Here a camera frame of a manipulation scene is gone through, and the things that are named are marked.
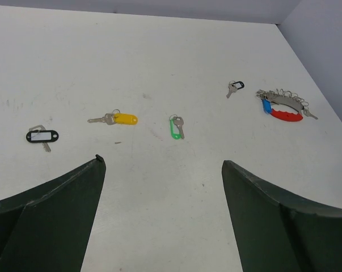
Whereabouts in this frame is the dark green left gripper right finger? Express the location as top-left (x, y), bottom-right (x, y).
top-left (222, 160), bottom-right (342, 271)

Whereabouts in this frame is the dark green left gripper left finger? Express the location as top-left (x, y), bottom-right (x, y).
top-left (0, 155), bottom-right (106, 271)

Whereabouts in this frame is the red-handled metal keyring holder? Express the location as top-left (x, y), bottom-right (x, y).
top-left (256, 88), bottom-right (318, 122)

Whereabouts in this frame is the key with green tag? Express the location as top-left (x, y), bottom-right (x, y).
top-left (170, 114), bottom-right (184, 140)

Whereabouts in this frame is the key with large black tag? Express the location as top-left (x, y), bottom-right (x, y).
top-left (26, 125), bottom-right (59, 152)

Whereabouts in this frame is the blue key tag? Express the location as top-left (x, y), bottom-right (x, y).
top-left (262, 99), bottom-right (272, 114)

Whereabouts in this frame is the key with yellow tag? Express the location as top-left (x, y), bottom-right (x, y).
top-left (87, 109), bottom-right (138, 125)

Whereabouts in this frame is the key with small black tag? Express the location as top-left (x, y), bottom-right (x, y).
top-left (226, 81), bottom-right (245, 99)

